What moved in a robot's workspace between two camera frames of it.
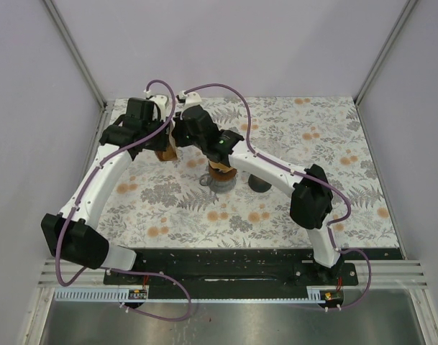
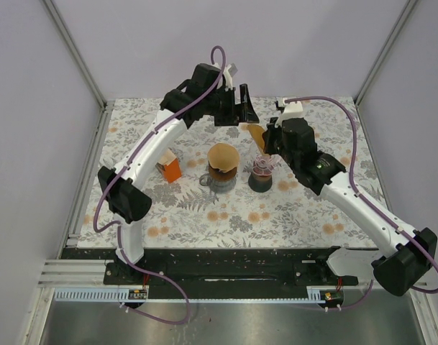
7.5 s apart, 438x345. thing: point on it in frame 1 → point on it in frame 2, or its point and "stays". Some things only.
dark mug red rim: [257, 184] stays
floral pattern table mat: [157, 203] stays
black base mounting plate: [240, 267] stays
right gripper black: [177, 131] → [269, 134]
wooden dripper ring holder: [219, 175] stays
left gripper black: [162, 144] → [242, 112]
